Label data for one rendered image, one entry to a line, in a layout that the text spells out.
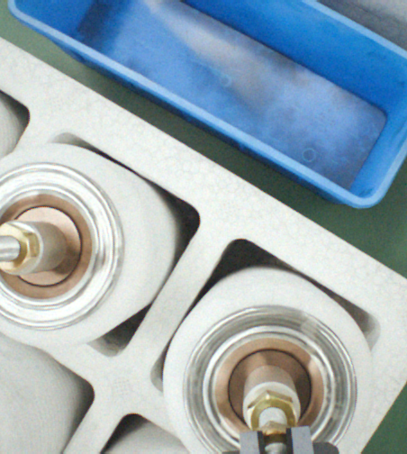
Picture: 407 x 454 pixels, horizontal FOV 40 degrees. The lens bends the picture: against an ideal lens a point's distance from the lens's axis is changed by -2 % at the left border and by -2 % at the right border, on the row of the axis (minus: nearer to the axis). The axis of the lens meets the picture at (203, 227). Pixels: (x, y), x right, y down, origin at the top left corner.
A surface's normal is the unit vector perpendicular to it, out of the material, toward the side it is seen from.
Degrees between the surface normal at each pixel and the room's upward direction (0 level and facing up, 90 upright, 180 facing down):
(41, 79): 0
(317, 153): 0
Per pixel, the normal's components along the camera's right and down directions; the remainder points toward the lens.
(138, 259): 0.61, 0.07
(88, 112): -0.08, -0.01
